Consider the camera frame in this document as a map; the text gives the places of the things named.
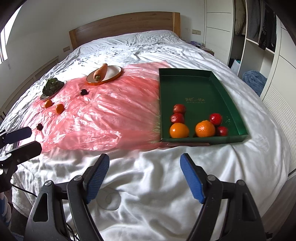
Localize green leafy vegetable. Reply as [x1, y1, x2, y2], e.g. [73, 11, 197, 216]
[42, 78, 65, 96]

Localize white wardrobe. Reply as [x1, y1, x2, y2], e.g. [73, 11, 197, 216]
[204, 1, 295, 175]

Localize pink plastic sheet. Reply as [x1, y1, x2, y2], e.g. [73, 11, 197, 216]
[21, 61, 169, 152]

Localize white bed sheet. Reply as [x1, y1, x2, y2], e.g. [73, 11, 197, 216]
[1, 30, 290, 240]

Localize red plum in tray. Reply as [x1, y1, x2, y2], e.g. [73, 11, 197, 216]
[216, 126, 228, 137]

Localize small orange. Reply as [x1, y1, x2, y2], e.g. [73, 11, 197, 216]
[44, 99, 54, 109]

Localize wall socket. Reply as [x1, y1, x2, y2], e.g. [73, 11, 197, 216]
[192, 29, 201, 35]

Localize orange in tray front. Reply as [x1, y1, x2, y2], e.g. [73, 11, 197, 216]
[170, 123, 190, 138]

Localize hanging dark clothes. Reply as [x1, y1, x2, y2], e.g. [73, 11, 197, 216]
[234, 1, 276, 52]

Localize mandarin in tray right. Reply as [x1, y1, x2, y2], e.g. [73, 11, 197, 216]
[195, 120, 216, 138]

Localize textured mandarin orange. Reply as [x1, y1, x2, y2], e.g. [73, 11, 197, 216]
[56, 104, 65, 114]

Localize left hand blue white glove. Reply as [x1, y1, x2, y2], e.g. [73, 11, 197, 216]
[0, 192, 11, 227]

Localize green rectangular tray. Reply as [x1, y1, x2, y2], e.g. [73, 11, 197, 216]
[159, 68, 248, 146]

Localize bedside table with items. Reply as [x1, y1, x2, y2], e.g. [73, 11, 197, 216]
[190, 41, 214, 56]

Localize white shopping bag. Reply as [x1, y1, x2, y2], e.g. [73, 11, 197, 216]
[231, 59, 241, 76]

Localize wooden headboard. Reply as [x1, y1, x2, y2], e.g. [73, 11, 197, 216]
[69, 11, 181, 50]

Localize blue folded blanket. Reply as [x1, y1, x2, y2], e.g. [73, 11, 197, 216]
[242, 70, 267, 96]

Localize orange rimmed white plate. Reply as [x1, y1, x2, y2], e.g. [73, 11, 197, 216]
[86, 64, 123, 85]

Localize dark red plum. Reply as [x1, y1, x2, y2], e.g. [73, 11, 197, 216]
[173, 104, 186, 114]

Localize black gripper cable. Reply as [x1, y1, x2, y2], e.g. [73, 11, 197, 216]
[10, 184, 80, 241]

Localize orange carrot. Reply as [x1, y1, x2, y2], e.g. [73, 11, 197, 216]
[93, 63, 108, 82]

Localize red apple in tray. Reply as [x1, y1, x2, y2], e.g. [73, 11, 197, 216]
[209, 113, 223, 126]

